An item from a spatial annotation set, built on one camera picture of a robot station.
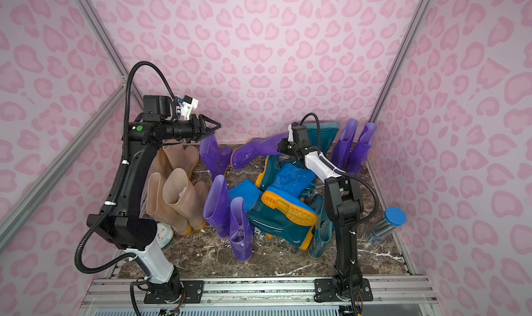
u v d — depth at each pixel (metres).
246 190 0.95
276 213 0.82
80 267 0.39
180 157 0.92
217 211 0.65
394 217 0.70
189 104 0.67
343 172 0.59
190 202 0.73
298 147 0.78
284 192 0.84
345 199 0.57
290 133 0.90
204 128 0.64
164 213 0.70
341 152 0.90
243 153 1.07
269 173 1.00
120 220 0.44
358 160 0.91
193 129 0.63
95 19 0.74
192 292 0.73
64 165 0.64
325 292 0.73
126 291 0.75
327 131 0.89
